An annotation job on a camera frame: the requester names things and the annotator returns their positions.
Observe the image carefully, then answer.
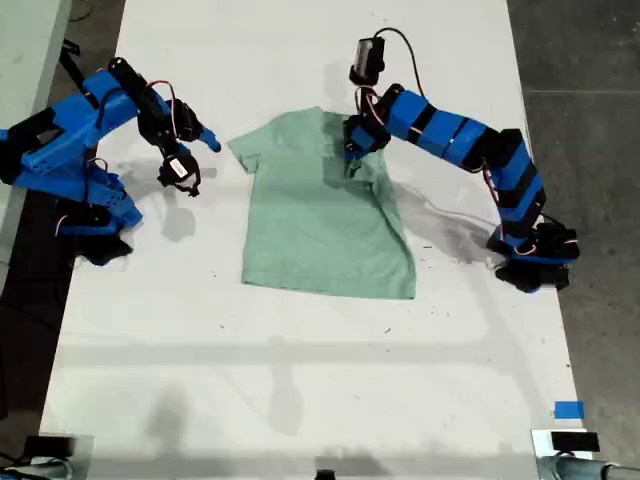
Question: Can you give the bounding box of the black camera cable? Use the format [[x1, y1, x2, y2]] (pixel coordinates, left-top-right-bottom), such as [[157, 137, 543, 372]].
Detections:
[[374, 27, 426, 99]]

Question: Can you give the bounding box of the blue tape strip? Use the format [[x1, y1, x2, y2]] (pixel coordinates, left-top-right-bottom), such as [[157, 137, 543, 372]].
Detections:
[[553, 400, 585, 420]]

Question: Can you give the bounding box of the black floor mat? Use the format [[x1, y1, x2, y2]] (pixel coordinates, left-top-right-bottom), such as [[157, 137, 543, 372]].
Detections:
[[0, 164, 81, 421]]

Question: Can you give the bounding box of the black rod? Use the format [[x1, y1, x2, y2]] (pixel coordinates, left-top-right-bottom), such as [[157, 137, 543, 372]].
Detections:
[[59, 42, 99, 109]]

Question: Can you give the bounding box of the pale green t-shirt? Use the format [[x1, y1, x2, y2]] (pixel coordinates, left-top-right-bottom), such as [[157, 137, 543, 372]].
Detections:
[[227, 105, 418, 301]]

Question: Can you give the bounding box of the small black box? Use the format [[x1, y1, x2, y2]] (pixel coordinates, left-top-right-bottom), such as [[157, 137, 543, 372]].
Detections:
[[23, 435, 76, 457], [550, 432, 600, 453]]

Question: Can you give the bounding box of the black camera box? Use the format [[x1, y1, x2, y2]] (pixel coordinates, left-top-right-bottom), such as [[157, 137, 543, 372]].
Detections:
[[348, 35, 387, 85], [157, 152, 204, 199]]

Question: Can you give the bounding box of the pale side table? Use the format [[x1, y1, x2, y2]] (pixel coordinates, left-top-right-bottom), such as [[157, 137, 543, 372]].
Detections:
[[0, 0, 74, 296]]

